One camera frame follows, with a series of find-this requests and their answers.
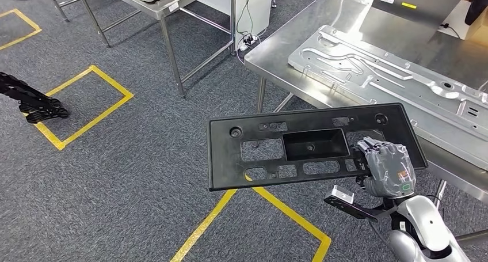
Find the white desk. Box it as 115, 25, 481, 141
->
437, 0, 471, 40

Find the white power strip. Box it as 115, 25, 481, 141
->
237, 33, 260, 52

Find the stainless steel workbench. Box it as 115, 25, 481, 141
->
243, 0, 488, 248

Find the black plastic plate bracket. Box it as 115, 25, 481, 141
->
207, 102, 429, 192

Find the black power cable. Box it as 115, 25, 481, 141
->
235, 0, 256, 44

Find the black laptop cable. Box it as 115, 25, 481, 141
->
438, 22, 462, 40

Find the white cabinet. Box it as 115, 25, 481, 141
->
197, 0, 274, 51

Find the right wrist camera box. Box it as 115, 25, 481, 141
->
324, 184, 397, 223

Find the stainless steel table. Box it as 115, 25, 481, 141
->
45, 0, 238, 100

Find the black device on box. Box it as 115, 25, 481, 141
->
464, 0, 488, 26

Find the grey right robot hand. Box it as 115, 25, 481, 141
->
354, 136, 417, 199

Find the large stamped silver metal panel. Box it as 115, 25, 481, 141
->
288, 24, 488, 172

